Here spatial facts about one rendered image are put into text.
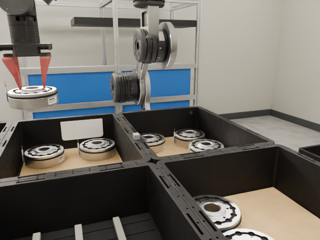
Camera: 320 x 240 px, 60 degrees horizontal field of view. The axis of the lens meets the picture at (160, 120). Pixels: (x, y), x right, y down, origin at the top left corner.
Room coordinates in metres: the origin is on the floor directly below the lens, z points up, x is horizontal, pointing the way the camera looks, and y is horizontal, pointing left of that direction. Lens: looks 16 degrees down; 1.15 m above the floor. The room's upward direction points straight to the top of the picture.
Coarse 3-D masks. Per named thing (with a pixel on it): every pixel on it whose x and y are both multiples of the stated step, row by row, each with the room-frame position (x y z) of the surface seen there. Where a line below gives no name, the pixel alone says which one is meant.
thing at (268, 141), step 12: (168, 108) 0.93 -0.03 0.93; (180, 108) 0.93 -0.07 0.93; (192, 108) 0.95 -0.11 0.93; (204, 108) 0.93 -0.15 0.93; (228, 120) 0.78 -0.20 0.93; (132, 132) 0.67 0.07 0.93; (252, 132) 0.67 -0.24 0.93; (144, 144) 0.58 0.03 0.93; (252, 144) 0.58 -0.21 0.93; (264, 144) 0.58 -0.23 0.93; (156, 156) 0.52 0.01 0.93; (168, 156) 0.52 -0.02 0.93; (180, 156) 0.52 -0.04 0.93
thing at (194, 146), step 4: (196, 140) 0.79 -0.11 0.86; (200, 140) 0.80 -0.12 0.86; (208, 140) 0.80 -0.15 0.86; (212, 140) 0.79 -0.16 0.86; (192, 144) 0.77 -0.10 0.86; (196, 144) 0.76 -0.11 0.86; (216, 144) 0.76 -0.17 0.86; (220, 144) 0.76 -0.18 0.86; (192, 148) 0.73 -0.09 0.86; (196, 148) 0.74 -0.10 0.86; (200, 148) 0.73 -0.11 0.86; (204, 148) 0.73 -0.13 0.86; (208, 148) 0.73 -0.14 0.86; (212, 148) 0.73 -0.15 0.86; (216, 148) 0.73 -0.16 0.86; (220, 148) 0.73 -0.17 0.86
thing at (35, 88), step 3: (24, 87) 0.63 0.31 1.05; (27, 87) 0.63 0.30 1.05; (30, 87) 0.64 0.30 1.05; (33, 87) 0.64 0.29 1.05; (36, 87) 0.64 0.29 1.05; (39, 87) 0.63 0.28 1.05; (42, 87) 0.63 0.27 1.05; (21, 90) 0.61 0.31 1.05; (24, 90) 0.60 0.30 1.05; (27, 90) 0.60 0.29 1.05; (30, 90) 0.60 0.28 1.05; (33, 90) 0.60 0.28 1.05; (36, 90) 0.61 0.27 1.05; (39, 90) 0.61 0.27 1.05
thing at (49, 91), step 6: (12, 90) 0.61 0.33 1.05; (18, 90) 0.62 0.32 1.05; (42, 90) 0.62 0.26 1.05; (48, 90) 0.63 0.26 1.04; (54, 90) 0.62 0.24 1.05; (12, 96) 0.58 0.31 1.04; (18, 96) 0.58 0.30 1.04; (24, 96) 0.57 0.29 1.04; (30, 96) 0.58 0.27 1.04; (36, 96) 0.58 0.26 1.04
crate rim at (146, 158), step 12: (24, 120) 0.78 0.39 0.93; (36, 120) 0.78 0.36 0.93; (48, 120) 0.79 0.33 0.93; (120, 120) 0.78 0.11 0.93; (12, 132) 0.67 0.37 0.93; (0, 144) 0.58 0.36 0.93; (132, 144) 0.60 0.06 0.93; (0, 156) 0.52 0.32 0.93; (144, 156) 0.52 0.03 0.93; (84, 168) 0.46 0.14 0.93; (96, 168) 0.46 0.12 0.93; (0, 180) 0.42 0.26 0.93; (12, 180) 0.42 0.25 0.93
